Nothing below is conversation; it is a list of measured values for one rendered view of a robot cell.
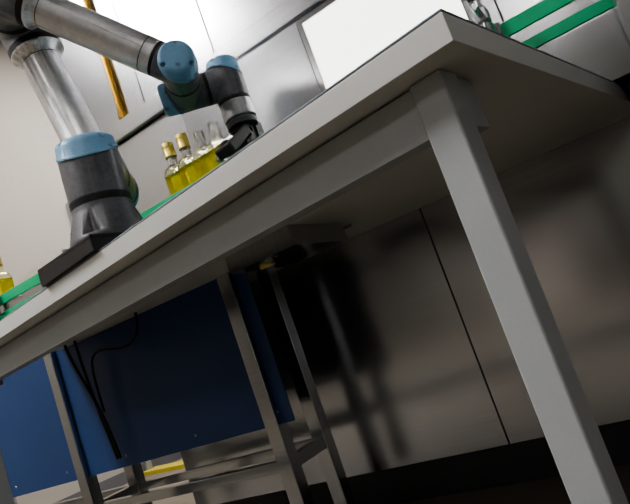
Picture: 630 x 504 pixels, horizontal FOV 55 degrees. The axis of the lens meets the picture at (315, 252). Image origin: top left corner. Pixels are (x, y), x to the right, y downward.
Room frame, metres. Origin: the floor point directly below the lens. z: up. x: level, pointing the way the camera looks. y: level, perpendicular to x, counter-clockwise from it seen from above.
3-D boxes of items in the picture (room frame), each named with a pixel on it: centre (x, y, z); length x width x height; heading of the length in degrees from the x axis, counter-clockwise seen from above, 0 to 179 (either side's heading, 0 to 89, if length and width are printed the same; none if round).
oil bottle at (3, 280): (2.13, 1.11, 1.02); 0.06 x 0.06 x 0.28; 60
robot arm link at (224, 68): (1.31, 0.06, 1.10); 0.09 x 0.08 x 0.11; 99
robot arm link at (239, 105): (1.31, 0.06, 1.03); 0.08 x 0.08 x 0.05
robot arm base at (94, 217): (1.13, 0.36, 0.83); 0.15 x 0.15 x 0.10
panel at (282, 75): (1.58, -0.15, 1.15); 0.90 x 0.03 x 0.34; 60
